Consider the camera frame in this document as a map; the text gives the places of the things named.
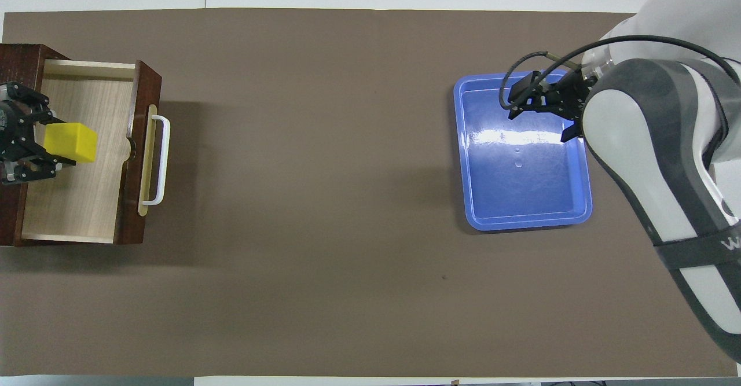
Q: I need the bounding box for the dark wooden cabinet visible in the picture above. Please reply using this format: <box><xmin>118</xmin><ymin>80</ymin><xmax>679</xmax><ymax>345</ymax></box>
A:
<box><xmin>0</xmin><ymin>43</ymin><xmax>70</xmax><ymax>248</ymax></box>

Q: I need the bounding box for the white drawer handle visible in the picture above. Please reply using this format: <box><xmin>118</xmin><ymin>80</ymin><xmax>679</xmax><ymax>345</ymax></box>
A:
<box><xmin>142</xmin><ymin>115</ymin><xmax>171</xmax><ymax>206</ymax></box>

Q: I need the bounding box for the blue plastic tray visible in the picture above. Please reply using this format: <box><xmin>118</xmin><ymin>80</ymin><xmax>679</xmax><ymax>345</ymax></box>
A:
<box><xmin>453</xmin><ymin>69</ymin><xmax>593</xmax><ymax>231</ymax></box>

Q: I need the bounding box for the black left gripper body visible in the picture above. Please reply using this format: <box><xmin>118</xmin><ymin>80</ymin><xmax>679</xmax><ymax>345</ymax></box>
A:
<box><xmin>0</xmin><ymin>100</ymin><xmax>27</xmax><ymax>167</ymax></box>

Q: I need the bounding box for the yellow block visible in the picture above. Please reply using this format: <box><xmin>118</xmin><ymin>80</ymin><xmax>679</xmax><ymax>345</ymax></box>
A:
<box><xmin>45</xmin><ymin>122</ymin><xmax>98</xmax><ymax>163</ymax></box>

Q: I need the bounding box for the wooden drawer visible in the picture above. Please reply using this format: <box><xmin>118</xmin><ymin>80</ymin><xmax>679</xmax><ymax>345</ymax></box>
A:
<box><xmin>20</xmin><ymin>58</ymin><xmax>163</xmax><ymax>245</ymax></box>

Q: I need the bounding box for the tan handle backplate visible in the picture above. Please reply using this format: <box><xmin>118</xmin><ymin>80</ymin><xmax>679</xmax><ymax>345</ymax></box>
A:
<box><xmin>137</xmin><ymin>104</ymin><xmax>158</xmax><ymax>218</ymax></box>

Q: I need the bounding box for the brown table mat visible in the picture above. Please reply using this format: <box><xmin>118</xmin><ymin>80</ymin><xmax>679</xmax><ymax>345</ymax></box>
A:
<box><xmin>0</xmin><ymin>8</ymin><xmax>739</xmax><ymax>378</ymax></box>

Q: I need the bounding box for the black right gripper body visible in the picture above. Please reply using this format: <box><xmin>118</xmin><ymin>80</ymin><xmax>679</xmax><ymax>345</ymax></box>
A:
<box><xmin>547</xmin><ymin>69</ymin><xmax>594</xmax><ymax>120</ymax></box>

